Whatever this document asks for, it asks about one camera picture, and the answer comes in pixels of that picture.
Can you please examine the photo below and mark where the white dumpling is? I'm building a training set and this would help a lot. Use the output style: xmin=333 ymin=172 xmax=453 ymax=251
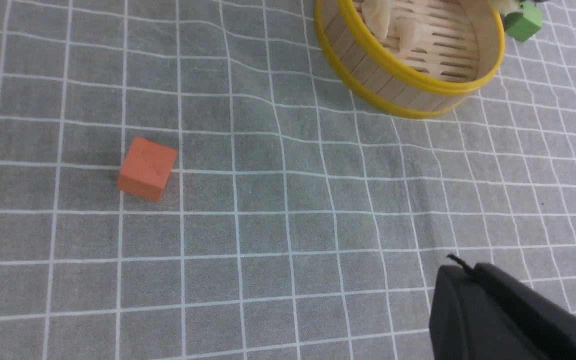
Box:
xmin=360 ymin=0 xmax=393 ymax=40
xmin=392 ymin=17 xmax=429 ymax=53

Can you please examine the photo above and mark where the grey checked tablecloth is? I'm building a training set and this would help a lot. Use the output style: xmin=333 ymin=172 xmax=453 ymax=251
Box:
xmin=0 ymin=0 xmax=576 ymax=360

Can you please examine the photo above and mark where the green wooden cube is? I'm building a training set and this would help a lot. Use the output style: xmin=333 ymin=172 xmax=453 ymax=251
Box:
xmin=503 ymin=0 xmax=543 ymax=43

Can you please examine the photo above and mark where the white dumpling bottom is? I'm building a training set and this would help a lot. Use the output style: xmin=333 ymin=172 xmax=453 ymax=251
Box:
xmin=392 ymin=17 xmax=429 ymax=53

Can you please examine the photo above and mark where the bamboo steamer tray yellow rim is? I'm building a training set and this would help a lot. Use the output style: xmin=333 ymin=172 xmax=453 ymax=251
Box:
xmin=313 ymin=0 xmax=506 ymax=119

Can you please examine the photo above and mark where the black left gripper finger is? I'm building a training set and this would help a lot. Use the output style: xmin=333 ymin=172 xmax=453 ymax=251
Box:
xmin=429 ymin=254 xmax=576 ymax=360

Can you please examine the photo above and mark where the orange wooden block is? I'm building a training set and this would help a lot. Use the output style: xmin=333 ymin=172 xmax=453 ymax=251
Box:
xmin=117 ymin=136 xmax=178 ymax=203

